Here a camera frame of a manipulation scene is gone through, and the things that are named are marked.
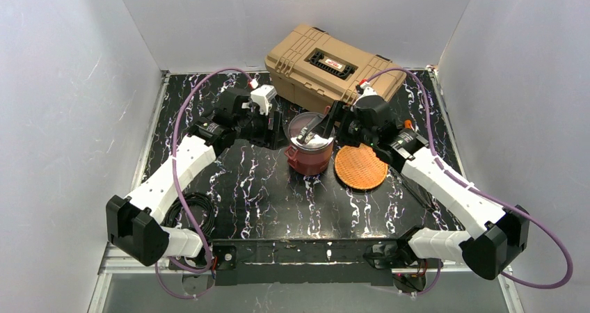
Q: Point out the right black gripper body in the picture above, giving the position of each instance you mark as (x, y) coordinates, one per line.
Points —
(339, 122)

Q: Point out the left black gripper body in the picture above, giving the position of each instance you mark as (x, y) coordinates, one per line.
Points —
(269, 127)

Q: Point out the dark transparent round lid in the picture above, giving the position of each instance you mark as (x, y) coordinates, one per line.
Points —
(300, 132)

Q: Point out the red steel lunch bowl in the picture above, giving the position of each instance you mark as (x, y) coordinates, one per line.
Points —
(309, 161)

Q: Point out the tan plastic toolbox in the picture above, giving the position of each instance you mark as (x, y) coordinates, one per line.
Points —
(312, 69)

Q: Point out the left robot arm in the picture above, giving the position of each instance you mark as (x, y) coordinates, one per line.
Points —
(134, 222)

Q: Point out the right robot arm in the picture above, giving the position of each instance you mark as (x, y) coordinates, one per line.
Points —
(493, 236)

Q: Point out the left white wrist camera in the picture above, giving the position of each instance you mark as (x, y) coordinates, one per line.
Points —
(262, 95)

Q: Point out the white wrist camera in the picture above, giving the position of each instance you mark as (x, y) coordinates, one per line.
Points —
(262, 95)
(364, 89)

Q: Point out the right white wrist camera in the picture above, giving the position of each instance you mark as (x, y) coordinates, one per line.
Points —
(364, 89)

